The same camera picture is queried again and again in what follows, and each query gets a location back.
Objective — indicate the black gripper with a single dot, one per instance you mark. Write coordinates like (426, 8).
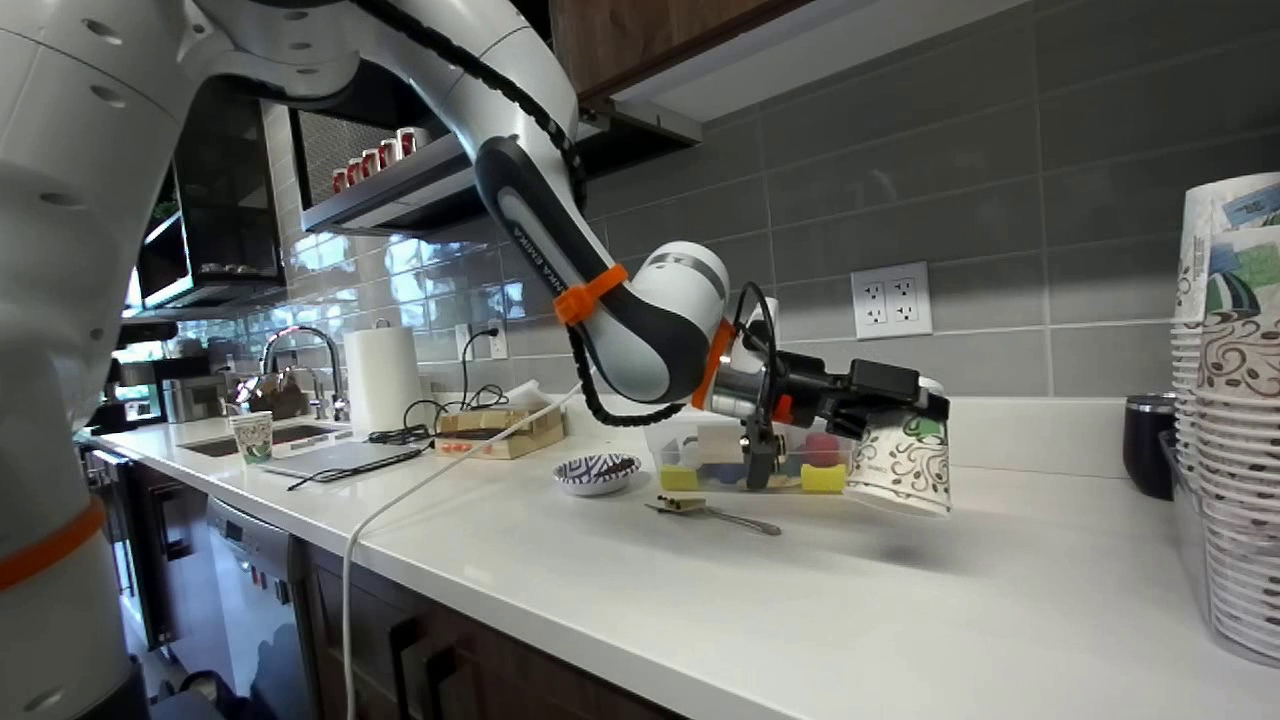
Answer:
(855, 394)

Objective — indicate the large patterned paper cup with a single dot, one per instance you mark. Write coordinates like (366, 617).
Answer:
(906, 464)

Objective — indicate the stack of patterned paper cups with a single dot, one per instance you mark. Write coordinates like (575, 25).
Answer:
(1234, 440)

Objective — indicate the under-cabinet shelf with red cups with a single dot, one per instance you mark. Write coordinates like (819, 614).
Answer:
(384, 186)

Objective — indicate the pink sponge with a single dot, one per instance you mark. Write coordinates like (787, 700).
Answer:
(823, 450)

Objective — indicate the black mug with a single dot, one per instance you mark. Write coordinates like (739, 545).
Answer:
(1149, 444)

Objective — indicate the blue sponge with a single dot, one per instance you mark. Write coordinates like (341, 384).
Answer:
(726, 475)

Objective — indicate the clear plastic container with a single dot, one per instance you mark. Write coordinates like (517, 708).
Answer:
(695, 444)

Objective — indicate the metal spoon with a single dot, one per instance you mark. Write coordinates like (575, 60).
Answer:
(714, 512)

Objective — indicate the small patterned bowl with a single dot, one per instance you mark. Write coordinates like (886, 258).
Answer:
(598, 475)

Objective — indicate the wooden box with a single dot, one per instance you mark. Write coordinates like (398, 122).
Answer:
(500, 434)

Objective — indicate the small chrome tap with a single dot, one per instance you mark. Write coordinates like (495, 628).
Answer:
(469, 363)

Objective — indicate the wooden upper cabinet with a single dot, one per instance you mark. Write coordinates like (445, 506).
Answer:
(640, 32)

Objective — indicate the dark wooden lower cabinet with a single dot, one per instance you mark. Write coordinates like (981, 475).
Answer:
(465, 660)

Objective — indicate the white paper towel roll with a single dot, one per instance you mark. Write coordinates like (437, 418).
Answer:
(380, 377)

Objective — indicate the chrome kitchen faucet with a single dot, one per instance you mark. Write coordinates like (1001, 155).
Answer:
(326, 350)

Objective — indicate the kitchen sink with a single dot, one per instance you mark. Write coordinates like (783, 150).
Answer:
(300, 434)

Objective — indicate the small patterned paper cup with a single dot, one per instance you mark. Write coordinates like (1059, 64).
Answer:
(254, 437)

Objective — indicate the steel dishwasher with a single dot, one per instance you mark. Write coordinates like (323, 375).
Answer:
(254, 603)

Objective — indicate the black coffee machine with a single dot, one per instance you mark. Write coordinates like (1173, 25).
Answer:
(125, 394)

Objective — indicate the large white wall outlet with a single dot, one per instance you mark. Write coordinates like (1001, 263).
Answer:
(889, 300)

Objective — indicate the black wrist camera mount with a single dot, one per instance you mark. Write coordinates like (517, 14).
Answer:
(763, 444)

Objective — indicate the black open wall shelf unit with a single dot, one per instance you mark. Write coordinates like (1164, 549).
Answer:
(223, 202)

